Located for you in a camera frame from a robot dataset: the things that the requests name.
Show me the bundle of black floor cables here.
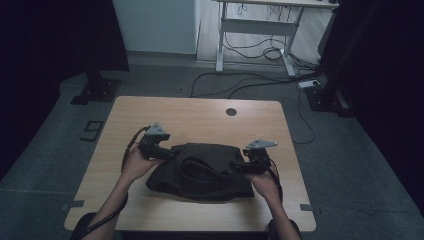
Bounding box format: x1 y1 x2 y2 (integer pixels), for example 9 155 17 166
222 31 323 72

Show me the white metal desk frame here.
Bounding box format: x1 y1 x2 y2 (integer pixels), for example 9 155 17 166
213 0 340 78

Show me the person's left dark sleeve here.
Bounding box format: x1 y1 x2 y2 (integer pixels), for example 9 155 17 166
69 212 98 240

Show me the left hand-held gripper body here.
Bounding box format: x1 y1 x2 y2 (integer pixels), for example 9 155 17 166
137 122 172 161

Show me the black stand with long base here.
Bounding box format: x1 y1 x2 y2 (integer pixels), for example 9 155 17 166
303 0 384 118

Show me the long black floor cable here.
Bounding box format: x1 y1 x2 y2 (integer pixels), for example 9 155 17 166
189 70 323 100

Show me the person's left hand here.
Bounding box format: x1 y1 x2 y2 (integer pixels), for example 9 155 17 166
120 142 165 184

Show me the person's dark sleeve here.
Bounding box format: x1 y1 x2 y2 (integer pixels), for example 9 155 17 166
69 212 98 240
265 218 303 240

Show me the right hand-held gripper black cable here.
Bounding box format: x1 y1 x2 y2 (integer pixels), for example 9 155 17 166
265 157 285 204

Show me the black stand with square base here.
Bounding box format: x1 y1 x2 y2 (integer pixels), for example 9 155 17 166
69 64 123 106

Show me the white power strip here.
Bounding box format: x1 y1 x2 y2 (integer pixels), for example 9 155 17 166
297 79 321 90

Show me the grey floor tape strip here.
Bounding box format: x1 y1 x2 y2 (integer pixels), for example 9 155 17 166
299 203 323 216
60 199 86 213

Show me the person's right dark sleeve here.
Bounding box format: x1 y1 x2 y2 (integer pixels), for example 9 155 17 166
265 218 303 240

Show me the dark curtain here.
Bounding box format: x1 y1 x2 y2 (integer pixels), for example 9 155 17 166
0 0 131 183
317 0 424 218

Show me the left hand-held gripper black cable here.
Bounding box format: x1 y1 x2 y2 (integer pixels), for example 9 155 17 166
75 125 152 240

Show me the hand-held gripper black cable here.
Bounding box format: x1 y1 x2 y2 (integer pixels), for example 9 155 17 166
265 157 285 204
75 125 152 240

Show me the black floor tape mark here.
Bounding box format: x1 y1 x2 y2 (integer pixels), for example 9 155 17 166
79 119 105 143

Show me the dark pleated skirt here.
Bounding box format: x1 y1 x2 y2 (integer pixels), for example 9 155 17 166
145 142 256 203

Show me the person's right hand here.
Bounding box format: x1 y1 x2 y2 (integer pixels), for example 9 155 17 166
247 166 284 205

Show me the thin black floor cable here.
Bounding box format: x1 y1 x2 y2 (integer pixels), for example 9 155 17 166
293 87 317 146

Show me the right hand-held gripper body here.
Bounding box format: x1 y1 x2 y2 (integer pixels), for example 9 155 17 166
240 138 279 176

